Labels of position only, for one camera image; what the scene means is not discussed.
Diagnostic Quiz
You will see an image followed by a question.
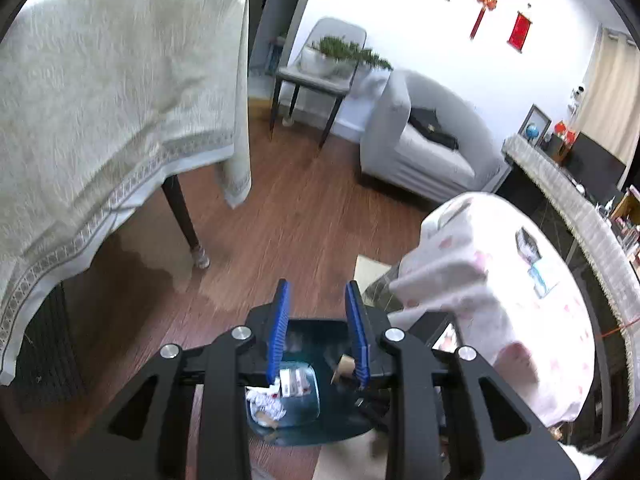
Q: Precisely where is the grey armchair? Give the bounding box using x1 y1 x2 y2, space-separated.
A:
359 68 514 207

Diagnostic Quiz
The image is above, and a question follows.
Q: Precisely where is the open cardboard box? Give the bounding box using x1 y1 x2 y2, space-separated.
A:
609 184 640 262

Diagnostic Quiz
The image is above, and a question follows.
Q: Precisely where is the flat cardboard piece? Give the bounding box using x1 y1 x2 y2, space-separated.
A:
247 97 274 124

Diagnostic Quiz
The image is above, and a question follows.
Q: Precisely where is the blue and white plastic packet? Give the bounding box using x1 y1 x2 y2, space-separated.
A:
529 259 559 299

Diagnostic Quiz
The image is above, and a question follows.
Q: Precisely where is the red wall scroll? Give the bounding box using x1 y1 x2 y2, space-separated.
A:
507 9 533 52

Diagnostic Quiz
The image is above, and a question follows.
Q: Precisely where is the beige curtain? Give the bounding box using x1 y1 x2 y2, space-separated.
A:
574 27 640 167

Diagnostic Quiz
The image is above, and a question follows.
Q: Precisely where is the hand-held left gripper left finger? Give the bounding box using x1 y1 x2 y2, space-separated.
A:
54 279 291 480

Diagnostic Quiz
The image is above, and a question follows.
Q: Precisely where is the dark blue trash bin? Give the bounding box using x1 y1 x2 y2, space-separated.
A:
244 305 397 449

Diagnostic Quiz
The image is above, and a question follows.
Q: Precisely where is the black monitor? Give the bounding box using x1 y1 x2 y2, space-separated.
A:
564 131 627 202

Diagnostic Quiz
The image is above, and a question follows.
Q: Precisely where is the black floor mat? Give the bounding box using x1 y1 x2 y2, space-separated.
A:
9 282 87 402

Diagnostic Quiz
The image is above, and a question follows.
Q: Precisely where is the black and white packet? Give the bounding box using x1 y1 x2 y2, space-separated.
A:
516 227 544 264

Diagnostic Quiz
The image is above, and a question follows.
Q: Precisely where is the red and white carton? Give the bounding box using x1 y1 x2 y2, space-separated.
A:
277 367 312 397

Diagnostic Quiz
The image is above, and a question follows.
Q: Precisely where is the pink printed tablecloth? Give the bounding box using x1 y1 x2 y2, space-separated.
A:
389 191 599 429

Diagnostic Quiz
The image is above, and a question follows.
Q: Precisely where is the white paper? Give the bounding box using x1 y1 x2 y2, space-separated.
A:
245 384 287 422

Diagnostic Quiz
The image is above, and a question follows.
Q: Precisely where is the grey chair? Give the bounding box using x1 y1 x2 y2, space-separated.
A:
269 16 369 149

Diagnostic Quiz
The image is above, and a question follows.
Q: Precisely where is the picture frame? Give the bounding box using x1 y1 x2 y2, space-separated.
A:
517 103 553 147

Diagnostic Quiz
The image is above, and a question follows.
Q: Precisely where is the grey door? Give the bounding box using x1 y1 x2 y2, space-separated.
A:
209 0 321 81

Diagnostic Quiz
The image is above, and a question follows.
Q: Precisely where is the small brown box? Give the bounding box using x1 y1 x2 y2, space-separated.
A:
544 134 569 164

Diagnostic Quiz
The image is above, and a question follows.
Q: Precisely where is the brown cardboard piece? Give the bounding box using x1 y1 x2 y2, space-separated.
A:
331 354 357 385

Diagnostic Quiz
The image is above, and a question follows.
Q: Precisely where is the dark wooden table leg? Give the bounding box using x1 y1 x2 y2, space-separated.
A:
160 174 211 269

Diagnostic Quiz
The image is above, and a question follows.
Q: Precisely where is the potted green plant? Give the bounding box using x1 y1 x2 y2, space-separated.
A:
350 47 394 73
300 35 362 77

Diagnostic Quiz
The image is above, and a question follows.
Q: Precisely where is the black bag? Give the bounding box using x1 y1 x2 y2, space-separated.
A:
407 105 460 151

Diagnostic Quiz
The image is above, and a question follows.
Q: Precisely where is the table with beige cloth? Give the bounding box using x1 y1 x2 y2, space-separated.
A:
0 0 252 387

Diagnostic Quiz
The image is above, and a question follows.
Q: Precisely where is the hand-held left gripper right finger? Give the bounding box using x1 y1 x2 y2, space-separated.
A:
346 280 581 480

